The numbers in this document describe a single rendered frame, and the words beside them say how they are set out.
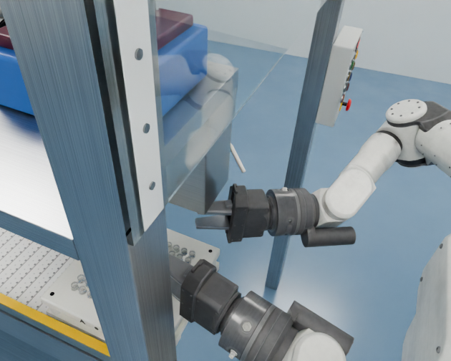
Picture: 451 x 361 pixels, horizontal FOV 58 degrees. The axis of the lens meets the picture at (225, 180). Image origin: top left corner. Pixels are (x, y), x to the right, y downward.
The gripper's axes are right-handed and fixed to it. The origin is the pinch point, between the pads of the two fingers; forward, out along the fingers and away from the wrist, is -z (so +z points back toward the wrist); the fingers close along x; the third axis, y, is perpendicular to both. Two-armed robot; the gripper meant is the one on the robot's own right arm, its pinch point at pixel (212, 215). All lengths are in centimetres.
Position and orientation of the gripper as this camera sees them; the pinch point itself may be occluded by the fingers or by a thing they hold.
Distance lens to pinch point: 73.3
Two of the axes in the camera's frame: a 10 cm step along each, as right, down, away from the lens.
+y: -1.7, -6.5, 7.4
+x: -1.1, 7.6, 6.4
